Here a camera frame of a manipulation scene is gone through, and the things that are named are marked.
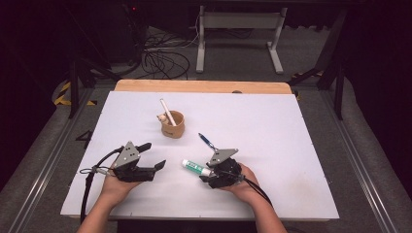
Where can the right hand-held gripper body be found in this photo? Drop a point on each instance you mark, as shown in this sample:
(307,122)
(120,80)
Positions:
(226,171)

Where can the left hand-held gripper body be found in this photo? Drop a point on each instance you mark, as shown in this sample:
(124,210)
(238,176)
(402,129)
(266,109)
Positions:
(129,158)

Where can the green and white tube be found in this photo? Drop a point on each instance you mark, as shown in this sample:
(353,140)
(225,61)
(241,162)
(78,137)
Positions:
(194,167)

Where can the blue pen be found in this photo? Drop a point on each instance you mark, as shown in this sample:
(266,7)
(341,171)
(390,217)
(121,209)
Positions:
(205,140)

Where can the tan pen holder with bear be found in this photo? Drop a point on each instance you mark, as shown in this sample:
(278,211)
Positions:
(173,131)

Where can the white pen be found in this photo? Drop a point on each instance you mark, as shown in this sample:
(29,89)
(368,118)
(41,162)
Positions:
(166,110)

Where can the person's right hand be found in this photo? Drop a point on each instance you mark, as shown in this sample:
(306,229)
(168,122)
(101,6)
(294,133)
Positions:
(249,187)

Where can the person's left hand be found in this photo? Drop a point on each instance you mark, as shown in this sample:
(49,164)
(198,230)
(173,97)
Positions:
(115,189)

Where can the white table mat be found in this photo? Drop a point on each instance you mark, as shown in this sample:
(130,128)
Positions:
(259,129)

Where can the black metal stand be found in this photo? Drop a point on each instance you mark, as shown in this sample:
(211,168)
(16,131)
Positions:
(74,87)
(338,90)

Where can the black computer tower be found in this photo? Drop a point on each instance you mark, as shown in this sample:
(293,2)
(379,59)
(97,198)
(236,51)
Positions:
(126,29)

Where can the aluminium floor rail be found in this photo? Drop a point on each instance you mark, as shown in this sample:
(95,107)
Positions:
(359,161)
(48,161)

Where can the white metal frame desk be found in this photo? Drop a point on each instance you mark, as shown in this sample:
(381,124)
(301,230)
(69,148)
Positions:
(239,21)

